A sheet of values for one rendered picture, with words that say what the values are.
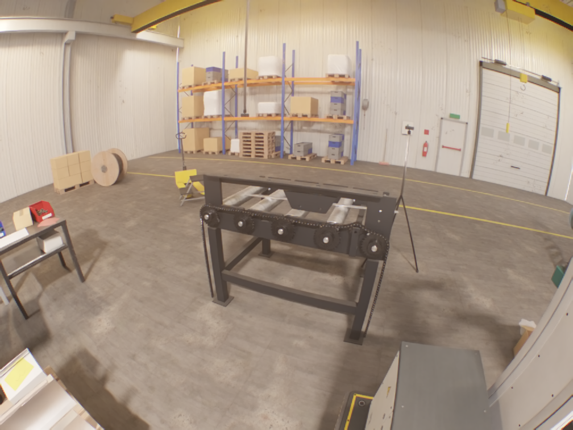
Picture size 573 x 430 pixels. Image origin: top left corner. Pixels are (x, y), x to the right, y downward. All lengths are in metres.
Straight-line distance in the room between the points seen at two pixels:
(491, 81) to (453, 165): 3.89
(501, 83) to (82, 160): 14.77
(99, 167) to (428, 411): 7.90
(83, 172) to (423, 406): 8.54
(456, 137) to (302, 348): 9.89
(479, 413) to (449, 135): 10.27
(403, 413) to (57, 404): 1.62
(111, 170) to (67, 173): 1.50
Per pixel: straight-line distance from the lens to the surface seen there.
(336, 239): 1.57
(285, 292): 1.96
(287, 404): 1.73
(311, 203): 1.59
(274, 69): 10.14
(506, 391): 1.08
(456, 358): 1.05
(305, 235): 1.67
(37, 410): 1.70
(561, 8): 10.04
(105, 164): 7.72
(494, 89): 11.55
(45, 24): 11.16
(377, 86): 10.58
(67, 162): 8.31
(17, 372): 1.80
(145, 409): 1.86
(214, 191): 1.89
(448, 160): 10.82
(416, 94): 10.62
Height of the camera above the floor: 1.56
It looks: 22 degrees down
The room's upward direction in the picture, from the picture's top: 1 degrees clockwise
